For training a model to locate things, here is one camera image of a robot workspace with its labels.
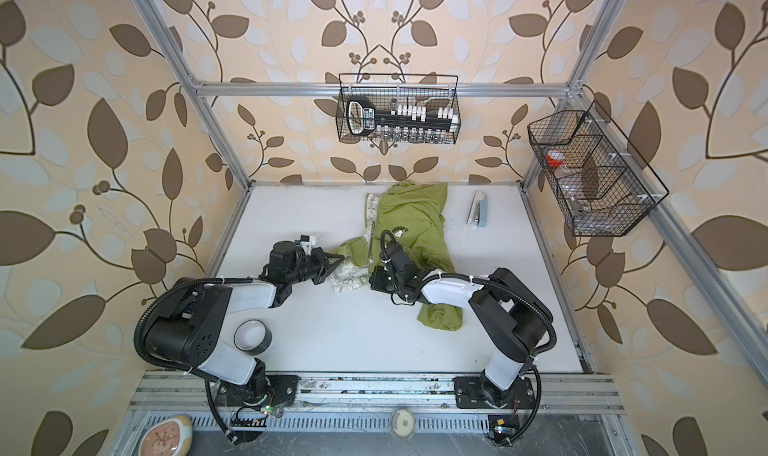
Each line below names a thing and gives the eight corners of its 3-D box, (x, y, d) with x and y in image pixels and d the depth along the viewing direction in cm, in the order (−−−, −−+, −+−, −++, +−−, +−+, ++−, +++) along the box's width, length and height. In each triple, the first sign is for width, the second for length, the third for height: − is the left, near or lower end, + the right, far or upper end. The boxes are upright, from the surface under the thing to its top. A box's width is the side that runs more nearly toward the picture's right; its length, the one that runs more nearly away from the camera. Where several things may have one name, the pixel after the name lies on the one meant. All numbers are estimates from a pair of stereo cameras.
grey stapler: (466, 224, 110) (467, 219, 107) (468, 193, 120) (469, 189, 117) (485, 227, 109) (487, 223, 107) (486, 196, 119) (488, 191, 116)
